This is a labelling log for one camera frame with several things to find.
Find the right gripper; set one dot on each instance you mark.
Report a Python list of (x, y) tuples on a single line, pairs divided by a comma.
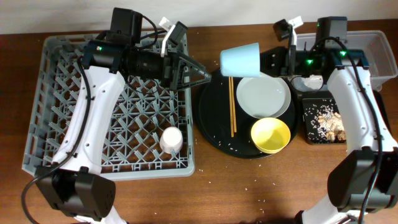
[(284, 63)]

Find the pink plastic cup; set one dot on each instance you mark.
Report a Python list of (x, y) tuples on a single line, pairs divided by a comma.
[(171, 140)]

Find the grey round plate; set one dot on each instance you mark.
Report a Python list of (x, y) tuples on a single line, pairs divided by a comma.
[(263, 97)]

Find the grey dishwasher rack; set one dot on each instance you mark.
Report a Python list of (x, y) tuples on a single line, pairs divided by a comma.
[(143, 111)]

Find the light blue plastic cup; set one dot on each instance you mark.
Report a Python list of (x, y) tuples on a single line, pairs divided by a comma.
[(241, 62)]

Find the food scraps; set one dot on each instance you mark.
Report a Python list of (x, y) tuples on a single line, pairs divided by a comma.
[(324, 125)]

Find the wooden chopstick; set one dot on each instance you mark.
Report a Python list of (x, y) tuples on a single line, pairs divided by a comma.
[(234, 110), (230, 107)]

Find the left wooden chopstick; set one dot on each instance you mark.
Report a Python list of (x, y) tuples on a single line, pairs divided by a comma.
[(230, 107)]

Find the round black tray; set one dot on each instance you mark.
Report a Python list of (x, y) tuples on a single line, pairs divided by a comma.
[(212, 114)]

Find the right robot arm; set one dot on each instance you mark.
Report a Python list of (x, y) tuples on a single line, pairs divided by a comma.
[(366, 180)]

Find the black rectangular tray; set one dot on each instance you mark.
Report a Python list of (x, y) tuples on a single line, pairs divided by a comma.
[(318, 99)]

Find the clear plastic bin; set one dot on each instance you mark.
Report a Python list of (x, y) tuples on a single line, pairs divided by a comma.
[(374, 43)]

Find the right wooden chopstick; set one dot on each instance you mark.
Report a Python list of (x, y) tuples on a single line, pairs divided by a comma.
[(234, 110)]

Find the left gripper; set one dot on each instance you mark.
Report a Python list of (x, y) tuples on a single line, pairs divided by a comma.
[(178, 65)]

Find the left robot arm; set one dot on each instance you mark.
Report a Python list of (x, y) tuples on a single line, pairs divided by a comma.
[(72, 183)]

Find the yellow bowl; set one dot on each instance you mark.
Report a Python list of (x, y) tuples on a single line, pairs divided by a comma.
[(270, 135)]

